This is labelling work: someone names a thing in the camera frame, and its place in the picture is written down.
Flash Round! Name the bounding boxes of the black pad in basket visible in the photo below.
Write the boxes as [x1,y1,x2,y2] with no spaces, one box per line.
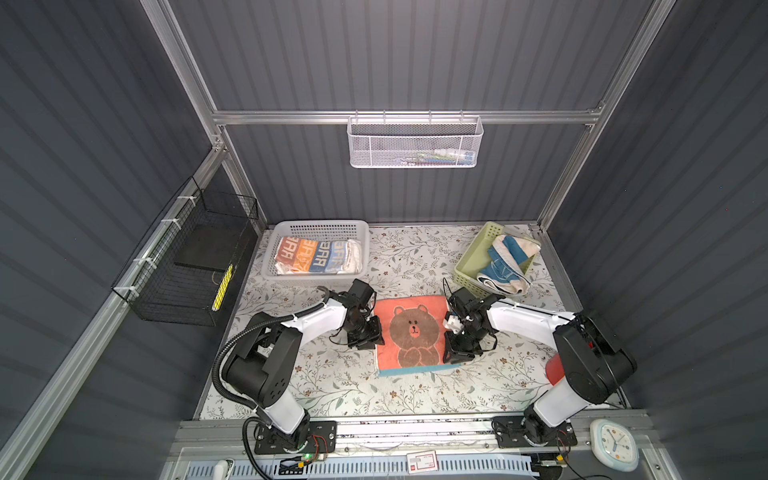
[174,225,240,273]

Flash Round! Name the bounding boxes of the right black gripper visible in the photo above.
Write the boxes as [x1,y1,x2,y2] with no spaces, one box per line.
[439,324,485,361]

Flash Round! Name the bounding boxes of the white plastic laundry basket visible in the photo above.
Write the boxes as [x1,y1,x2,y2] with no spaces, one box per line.
[261,220,370,287]

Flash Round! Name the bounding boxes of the black wire wall basket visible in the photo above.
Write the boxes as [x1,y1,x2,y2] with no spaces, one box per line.
[112,180,259,327]

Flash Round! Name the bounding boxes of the red white label card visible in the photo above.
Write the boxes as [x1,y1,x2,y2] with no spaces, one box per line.
[406,451,439,474]

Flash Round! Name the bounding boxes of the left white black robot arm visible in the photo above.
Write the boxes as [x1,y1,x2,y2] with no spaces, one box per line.
[211,279,384,448]

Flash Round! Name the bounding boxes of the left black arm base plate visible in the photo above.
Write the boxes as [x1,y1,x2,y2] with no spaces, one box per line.
[251,420,338,455]

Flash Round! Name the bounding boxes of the blue white towel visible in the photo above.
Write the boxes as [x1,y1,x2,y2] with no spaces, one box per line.
[476,234,541,296]

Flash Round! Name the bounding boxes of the white ventilated cable duct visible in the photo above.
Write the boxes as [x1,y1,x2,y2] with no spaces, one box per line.
[185,453,535,480]

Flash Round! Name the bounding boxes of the white wall clock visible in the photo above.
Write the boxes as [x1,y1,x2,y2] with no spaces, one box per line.
[590,419,640,472]

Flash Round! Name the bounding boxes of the pink towel with teal border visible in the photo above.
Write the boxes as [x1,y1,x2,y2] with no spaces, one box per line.
[374,295,454,377]

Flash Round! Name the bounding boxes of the orange patterned towel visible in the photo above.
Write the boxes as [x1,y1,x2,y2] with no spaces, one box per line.
[274,237,363,275]

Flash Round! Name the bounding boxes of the green plastic towel basket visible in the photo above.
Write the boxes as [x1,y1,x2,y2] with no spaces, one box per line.
[453,222,538,298]

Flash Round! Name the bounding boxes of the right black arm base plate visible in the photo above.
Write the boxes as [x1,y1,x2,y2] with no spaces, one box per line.
[491,415,578,448]

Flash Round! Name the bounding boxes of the white wire wall basket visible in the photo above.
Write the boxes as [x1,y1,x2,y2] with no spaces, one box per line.
[346,115,484,169]

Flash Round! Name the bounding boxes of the red pen cup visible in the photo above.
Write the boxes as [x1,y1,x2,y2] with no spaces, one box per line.
[545,354,565,386]

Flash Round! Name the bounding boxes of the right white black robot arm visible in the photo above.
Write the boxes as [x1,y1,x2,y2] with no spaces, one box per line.
[443,288,637,446]

